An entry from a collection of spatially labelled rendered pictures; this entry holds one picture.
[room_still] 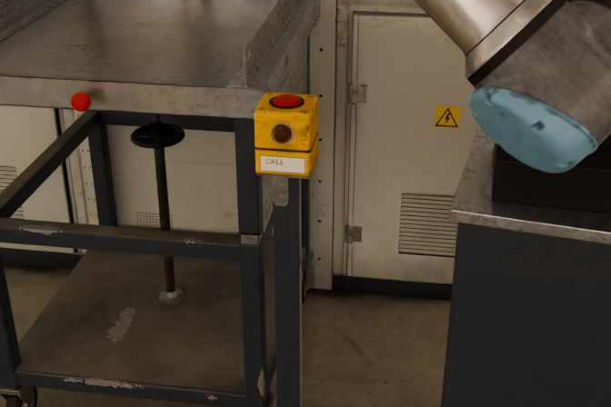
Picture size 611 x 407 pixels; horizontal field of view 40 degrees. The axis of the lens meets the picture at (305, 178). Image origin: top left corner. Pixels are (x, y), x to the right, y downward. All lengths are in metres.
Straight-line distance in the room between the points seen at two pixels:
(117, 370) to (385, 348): 0.69
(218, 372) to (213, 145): 0.66
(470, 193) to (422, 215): 0.93
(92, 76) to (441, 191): 1.03
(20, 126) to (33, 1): 0.54
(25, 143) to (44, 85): 0.89
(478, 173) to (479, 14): 0.39
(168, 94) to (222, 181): 0.85
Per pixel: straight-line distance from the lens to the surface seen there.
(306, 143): 1.16
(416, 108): 2.09
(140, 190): 2.35
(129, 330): 1.98
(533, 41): 1.01
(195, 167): 2.27
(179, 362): 1.87
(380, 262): 2.29
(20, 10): 1.88
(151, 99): 1.45
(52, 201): 2.45
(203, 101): 1.43
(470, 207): 1.24
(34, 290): 2.50
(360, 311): 2.30
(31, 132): 2.38
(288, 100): 1.18
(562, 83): 1.00
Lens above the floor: 1.33
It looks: 26 degrees down
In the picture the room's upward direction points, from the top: straight up
